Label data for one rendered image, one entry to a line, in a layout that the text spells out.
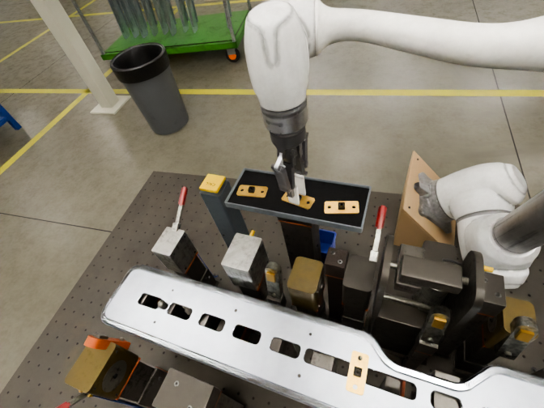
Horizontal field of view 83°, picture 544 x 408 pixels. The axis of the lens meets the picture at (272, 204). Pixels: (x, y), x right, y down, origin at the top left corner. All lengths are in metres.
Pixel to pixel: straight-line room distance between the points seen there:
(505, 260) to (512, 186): 0.23
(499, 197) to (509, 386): 0.52
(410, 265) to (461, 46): 0.40
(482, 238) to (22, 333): 2.58
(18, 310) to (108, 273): 1.36
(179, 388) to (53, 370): 0.72
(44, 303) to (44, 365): 1.24
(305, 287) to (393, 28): 0.56
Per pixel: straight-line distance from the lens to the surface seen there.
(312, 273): 0.79
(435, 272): 0.70
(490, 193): 1.13
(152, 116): 3.29
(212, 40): 4.31
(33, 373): 1.52
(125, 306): 1.01
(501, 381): 0.87
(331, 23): 0.69
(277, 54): 0.53
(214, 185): 0.92
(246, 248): 0.81
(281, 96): 0.56
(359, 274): 0.79
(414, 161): 1.29
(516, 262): 1.05
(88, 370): 0.92
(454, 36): 0.62
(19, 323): 2.75
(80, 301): 1.53
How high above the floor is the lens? 1.78
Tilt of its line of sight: 50 degrees down
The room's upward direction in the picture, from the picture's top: 14 degrees counter-clockwise
